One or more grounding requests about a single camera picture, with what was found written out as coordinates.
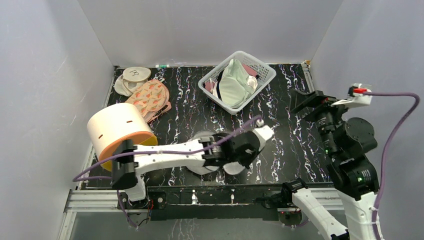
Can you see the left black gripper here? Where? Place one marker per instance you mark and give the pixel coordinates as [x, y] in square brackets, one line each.
[247, 162]

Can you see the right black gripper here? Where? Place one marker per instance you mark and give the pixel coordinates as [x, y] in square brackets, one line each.
[311, 102]

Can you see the light green bra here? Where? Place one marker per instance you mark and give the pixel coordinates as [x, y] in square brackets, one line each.
[236, 71]

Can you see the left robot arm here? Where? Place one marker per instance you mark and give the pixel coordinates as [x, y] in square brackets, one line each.
[201, 156]

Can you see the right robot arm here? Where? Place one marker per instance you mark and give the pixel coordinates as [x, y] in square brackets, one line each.
[346, 143]

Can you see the white crumpled cloth bag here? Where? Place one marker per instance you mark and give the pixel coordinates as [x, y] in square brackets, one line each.
[233, 90]

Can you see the white plastic laundry basket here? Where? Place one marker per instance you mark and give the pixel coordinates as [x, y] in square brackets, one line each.
[265, 72]

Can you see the white orange cylindrical container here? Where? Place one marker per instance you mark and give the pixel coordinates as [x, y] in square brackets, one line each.
[109, 127]

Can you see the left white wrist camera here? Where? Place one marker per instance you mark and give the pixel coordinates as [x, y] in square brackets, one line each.
[263, 132]

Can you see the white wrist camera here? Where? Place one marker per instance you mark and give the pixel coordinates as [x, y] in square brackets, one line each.
[356, 97]
[263, 132]

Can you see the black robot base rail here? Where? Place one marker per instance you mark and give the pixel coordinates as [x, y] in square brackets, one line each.
[240, 201]

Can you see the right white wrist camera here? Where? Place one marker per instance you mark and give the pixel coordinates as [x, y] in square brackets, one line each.
[356, 97]

